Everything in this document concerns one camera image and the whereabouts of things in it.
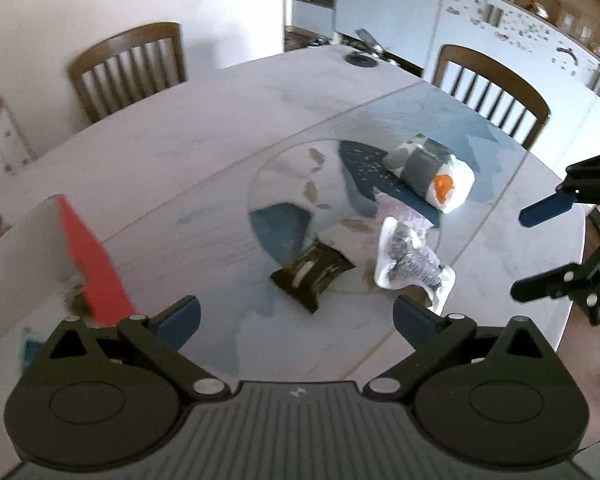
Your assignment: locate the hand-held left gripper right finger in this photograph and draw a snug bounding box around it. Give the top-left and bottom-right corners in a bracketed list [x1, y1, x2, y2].
[362, 295, 563, 403]

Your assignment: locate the clear table mat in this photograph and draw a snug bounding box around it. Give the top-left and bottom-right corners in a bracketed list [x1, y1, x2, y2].
[95, 80, 527, 378]

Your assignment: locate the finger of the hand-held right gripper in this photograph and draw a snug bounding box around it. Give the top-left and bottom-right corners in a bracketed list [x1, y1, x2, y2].
[519, 146, 600, 229]
[510, 230, 600, 327]

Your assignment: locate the white grey orange snack pack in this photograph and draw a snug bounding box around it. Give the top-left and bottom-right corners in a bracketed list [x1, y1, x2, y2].
[382, 133, 476, 214]

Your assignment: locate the blue orange white packet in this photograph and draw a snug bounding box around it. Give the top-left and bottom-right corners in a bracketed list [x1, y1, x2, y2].
[19, 326, 45, 363]

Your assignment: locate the round glass turntable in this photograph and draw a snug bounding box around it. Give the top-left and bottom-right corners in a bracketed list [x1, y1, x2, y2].
[247, 137, 446, 293]

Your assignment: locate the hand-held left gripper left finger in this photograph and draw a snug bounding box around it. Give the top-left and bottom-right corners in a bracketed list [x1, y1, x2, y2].
[30, 295, 231, 404]

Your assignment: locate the white desktop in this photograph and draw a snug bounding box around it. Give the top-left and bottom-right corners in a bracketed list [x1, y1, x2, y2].
[0, 45, 588, 461]

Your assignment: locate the red cardboard box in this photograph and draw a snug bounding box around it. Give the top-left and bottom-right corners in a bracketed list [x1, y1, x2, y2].
[0, 194, 137, 376]

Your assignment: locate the light blue sideboard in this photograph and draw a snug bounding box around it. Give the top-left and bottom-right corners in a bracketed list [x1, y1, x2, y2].
[285, 0, 600, 226]

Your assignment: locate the dark brown wrapper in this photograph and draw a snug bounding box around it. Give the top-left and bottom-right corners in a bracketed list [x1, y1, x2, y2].
[270, 240, 356, 315]

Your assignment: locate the wooden chair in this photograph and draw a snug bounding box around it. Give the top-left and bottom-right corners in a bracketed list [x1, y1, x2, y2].
[430, 44, 552, 151]
[67, 21, 188, 123]

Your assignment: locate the white wrapper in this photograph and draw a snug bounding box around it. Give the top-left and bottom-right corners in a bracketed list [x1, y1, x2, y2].
[374, 216, 456, 317]

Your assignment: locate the white cabinet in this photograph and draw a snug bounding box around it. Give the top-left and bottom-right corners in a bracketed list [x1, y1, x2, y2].
[0, 105, 33, 181]

